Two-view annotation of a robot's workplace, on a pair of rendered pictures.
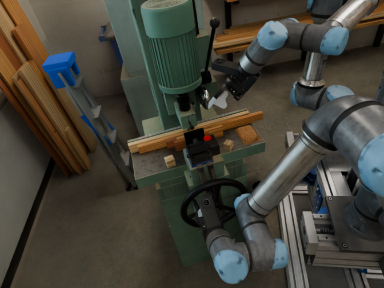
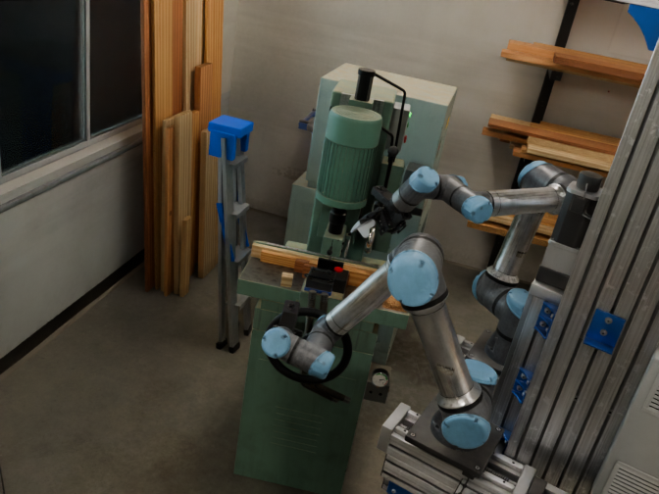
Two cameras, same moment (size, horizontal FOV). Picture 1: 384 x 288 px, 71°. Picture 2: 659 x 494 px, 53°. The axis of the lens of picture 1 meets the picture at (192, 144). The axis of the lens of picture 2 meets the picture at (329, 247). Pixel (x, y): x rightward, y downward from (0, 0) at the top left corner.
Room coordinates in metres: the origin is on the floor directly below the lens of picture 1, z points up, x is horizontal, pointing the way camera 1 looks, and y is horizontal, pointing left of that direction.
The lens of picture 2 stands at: (-1.06, -0.42, 2.04)
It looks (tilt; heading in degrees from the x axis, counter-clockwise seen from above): 26 degrees down; 12
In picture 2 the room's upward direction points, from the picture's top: 10 degrees clockwise
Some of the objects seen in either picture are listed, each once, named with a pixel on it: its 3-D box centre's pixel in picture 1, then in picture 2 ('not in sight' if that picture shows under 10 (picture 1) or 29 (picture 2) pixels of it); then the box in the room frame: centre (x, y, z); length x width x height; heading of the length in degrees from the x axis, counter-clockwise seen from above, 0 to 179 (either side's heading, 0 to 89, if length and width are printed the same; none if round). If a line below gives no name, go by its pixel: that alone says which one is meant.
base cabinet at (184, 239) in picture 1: (197, 190); (310, 373); (1.11, 0.02, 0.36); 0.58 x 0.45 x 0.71; 8
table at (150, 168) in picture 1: (199, 156); (324, 296); (0.89, -0.02, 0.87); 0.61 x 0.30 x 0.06; 98
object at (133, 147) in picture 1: (190, 131); (331, 266); (1.01, 0.00, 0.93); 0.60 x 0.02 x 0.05; 98
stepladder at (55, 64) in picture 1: (101, 131); (230, 237); (1.65, 0.65, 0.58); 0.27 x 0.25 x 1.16; 90
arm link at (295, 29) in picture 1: (287, 34); (449, 189); (0.81, -0.35, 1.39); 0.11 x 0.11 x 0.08; 42
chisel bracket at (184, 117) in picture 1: (186, 114); (333, 241); (1.01, 0.00, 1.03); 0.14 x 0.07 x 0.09; 8
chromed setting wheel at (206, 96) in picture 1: (204, 97); (370, 237); (1.14, -0.10, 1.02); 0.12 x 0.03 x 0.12; 8
